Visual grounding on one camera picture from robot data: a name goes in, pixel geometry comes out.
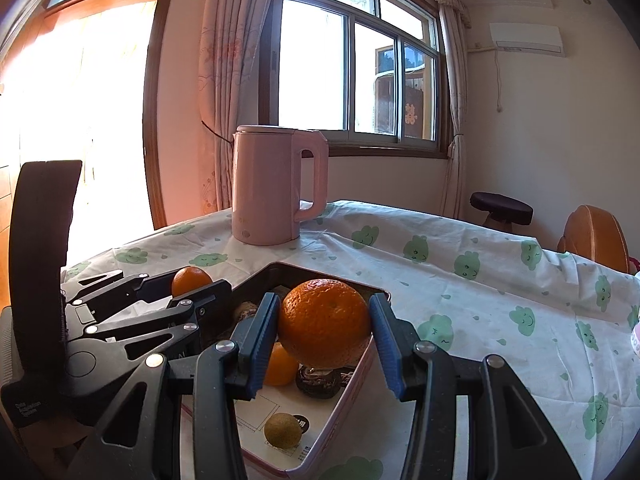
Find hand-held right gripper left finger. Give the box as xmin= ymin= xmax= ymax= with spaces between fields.
xmin=82 ymin=294 xmax=281 ymax=480

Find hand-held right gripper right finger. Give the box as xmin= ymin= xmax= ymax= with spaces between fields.
xmin=368 ymin=294 xmax=583 ymax=480

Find white air conditioner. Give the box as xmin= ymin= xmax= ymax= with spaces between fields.
xmin=489 ymin=22 xmax=566 ymax=57

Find pink floral curtain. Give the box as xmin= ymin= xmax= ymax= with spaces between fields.
xmin=197 ymin=0 xmax=281 ymax=216

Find small orange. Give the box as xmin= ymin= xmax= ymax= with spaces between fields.
xmin=262 ymin=342 xmax=301 ymax=387

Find dark round stool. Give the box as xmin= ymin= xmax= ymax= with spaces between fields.
xmin=470 ymin=191 xmax=534 ymax=233

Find pale tied curtain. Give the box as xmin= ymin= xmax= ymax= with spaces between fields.
xmin=440 ymin=5 xmax=472 ymax=221

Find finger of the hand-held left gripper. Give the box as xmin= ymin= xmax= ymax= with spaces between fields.
xmin=70 ymin=280 xmax=233 ymax=361
xmin=62 ymin=269 xmax=173 ymax=311

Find large textured mandarin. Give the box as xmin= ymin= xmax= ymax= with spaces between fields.
xmin=277 ymin=278 xmax=372 ymax=368

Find smooth orange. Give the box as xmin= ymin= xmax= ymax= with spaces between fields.
xmin=171 ymin=266 xmax=213 ymax=298

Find pink cartoon cup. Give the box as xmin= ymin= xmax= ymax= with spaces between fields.
xmin=626 ymin=304 xmax=640 ymax=357

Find dark brown water chestnut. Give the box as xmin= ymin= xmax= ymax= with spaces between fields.
xmin=231 ymin=300 xmax=261 ymax=333
xmin=295 ymin=365 xmax=343 ymax=400

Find brown leather armchair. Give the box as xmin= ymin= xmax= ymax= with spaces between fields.
xmin=557 ymin=205 xmax=631 ymax=275

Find air conditioner cable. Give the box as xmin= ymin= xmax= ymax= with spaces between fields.
xmin=492 ymin=50 xmax=504 ymax=112

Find pink tin box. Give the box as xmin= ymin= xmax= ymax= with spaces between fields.
xmin=180 ymin=261 xmax=392 ymax=476

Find sliding window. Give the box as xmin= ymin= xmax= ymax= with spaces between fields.
xmin=257 ymin=0 xmax=451 ymax=161

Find small yellow fruit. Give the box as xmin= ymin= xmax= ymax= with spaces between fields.
xmin=264 ymin=412 xmax=302 ymax=447

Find pink electric kettle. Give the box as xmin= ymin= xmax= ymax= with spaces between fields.
xmin=231 ymin=125 xmax=329 ymax=247

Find wooden door frame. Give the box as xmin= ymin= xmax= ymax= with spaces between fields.
xmin=0 ymin=0 xmax=173 ymax=306

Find white printed leaflet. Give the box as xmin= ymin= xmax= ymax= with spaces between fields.
xmin=235 ymin=385 xmax=351 ymax=466

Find white green-print tablecloth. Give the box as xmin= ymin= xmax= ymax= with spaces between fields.
xmin=60 ymin=200 xmax=640 ymax=480

